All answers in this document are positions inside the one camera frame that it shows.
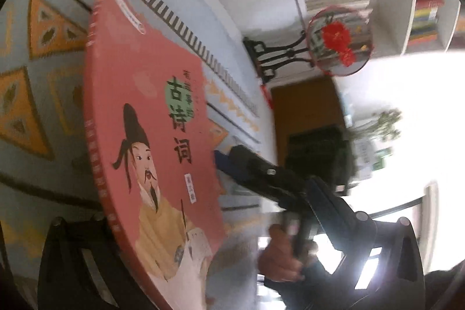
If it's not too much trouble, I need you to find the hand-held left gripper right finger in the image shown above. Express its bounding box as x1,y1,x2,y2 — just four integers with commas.
305,175,425,310

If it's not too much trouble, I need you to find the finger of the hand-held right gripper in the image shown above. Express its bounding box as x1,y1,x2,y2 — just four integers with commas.
214,144,314,214

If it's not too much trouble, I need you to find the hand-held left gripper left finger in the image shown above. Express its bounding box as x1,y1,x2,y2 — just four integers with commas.
37,213,160,310

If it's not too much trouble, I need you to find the person's right forearm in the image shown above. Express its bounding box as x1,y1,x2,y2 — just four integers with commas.
263,257,344,292

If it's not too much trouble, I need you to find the row of colourful shelf books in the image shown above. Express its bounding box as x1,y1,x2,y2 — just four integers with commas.
407,0,446,50

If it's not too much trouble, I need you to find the person's right hand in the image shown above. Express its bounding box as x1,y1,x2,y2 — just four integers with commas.
257,224,318,282

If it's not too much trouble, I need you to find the green and white box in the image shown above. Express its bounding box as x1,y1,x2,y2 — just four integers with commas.
354,141,395,173

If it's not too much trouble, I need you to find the brown wooden cabinet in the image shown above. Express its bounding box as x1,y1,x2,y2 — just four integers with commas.
272,78,347,183

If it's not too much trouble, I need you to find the potted green plant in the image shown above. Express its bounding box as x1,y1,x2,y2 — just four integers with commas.
347,107,403,151

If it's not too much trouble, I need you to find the round embroidered fan on stand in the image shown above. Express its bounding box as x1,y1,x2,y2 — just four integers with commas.
243,5,375,82

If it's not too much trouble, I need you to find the patterned woven mat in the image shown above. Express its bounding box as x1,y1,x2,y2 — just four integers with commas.
0,0,264,260

